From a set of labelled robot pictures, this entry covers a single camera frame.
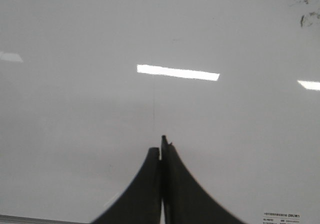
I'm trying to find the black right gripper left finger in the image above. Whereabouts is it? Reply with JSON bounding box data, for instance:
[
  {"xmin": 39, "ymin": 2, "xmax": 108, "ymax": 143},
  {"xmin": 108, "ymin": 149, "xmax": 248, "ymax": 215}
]
[{"xmin": 92, "ymin": 147, "xmax": 162, "ymax": 223}]

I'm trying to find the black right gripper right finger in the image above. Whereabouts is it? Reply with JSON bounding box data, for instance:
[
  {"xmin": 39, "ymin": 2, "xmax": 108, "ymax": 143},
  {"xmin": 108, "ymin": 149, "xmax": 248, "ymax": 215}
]
[{"xmin": 161, "ymin": 140, "xmax": 243, "ymax": 223}]

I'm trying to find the white product label sticker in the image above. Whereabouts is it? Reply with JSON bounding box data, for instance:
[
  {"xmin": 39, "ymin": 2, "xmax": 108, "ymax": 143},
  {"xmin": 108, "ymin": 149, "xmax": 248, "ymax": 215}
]
[{"xmin": 261, "ymin": 212, "xmax": 301, "ymax": 224}]

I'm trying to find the white whiteboard with metal frame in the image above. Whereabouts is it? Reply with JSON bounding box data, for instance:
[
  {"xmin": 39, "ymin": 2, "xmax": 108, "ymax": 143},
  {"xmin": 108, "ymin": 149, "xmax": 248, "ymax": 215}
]
[{"xmin": 0, "ymin": 0, "xmax": 320, "ymax": 223}]

